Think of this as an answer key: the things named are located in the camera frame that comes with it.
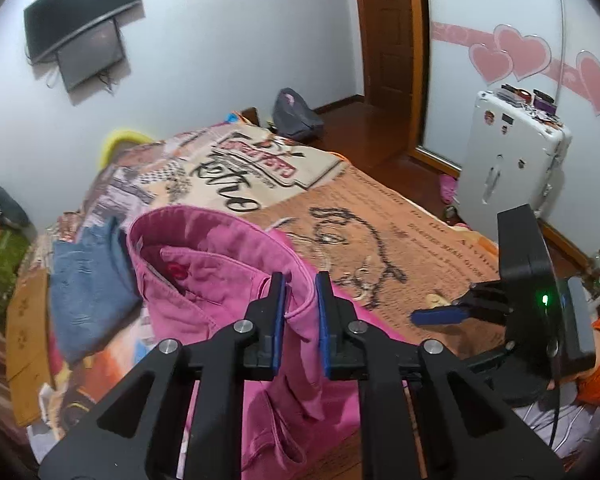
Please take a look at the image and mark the pink slipper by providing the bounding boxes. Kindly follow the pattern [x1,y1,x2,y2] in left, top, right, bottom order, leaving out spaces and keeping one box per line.
[439,174,460,203]

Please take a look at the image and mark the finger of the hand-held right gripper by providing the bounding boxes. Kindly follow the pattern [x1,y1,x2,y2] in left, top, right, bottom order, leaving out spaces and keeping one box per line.
[411,296,512,327]

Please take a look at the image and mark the white suitcase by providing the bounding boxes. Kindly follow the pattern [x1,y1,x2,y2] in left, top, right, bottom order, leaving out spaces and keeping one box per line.
[456,89,573,221]

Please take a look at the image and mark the small items on suitcase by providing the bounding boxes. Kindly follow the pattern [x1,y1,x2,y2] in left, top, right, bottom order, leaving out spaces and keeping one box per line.
[498,84,565,129]

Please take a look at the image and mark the small wall monitor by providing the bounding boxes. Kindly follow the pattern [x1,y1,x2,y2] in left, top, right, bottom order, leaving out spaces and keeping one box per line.
[56,18,126,93]

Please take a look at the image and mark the yellow round object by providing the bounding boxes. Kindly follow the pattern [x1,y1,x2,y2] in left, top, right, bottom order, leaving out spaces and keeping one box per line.
[98,129,153,167]

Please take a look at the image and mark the pink pants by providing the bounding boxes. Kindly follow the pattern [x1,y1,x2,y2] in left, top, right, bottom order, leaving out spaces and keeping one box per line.
[128,205,415,471]

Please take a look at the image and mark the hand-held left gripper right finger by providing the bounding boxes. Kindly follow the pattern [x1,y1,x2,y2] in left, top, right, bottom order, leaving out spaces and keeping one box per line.
[315,271,567,480]

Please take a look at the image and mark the grey backpack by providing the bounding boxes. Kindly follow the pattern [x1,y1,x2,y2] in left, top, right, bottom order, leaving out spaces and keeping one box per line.
[272,88,325,143]

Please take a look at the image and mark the printed blanket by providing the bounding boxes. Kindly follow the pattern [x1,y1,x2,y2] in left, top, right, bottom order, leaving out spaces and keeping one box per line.
[7,124,505,480]

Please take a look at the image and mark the large wall television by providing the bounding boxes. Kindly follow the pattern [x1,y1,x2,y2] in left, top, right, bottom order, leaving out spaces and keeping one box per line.
[23,0,141,65]

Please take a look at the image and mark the black cable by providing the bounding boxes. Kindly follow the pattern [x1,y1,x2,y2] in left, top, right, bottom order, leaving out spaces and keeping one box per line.
[546,379,564,457]

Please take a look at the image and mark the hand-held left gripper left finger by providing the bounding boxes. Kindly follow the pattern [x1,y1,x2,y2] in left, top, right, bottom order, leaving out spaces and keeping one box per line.
[39,272,287,480]

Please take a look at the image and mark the wooden door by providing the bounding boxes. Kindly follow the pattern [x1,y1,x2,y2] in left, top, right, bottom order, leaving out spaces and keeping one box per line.
[351,0,429,111]

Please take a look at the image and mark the blue denim jeans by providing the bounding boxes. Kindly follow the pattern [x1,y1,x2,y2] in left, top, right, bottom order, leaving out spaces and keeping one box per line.
[49,216,143,366]

